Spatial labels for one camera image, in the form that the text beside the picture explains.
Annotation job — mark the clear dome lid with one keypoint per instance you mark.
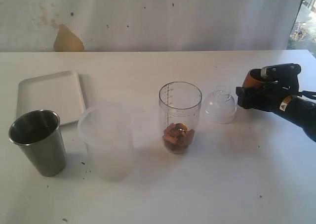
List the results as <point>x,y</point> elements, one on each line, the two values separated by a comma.
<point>219,106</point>

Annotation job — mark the gold coins and cork pieces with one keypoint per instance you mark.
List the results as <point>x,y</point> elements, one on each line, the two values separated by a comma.
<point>177,138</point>

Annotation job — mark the stainless steel cup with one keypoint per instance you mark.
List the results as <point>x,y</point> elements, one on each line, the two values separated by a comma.
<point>37,134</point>

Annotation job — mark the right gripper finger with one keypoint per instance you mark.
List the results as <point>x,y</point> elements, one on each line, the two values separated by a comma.
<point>249,98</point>
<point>280,72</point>

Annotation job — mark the clear plastic shaker cup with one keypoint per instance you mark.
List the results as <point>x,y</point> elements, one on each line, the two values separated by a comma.
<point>179,102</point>

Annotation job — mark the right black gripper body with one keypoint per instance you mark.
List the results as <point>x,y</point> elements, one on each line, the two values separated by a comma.
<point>279,88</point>

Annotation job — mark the brown wooden cup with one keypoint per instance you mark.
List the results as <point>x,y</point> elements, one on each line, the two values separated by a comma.
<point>253,79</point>

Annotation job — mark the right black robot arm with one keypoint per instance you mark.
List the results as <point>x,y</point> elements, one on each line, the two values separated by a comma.
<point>301,111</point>

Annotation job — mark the white square tray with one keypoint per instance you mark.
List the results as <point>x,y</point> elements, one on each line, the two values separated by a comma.
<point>59,92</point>

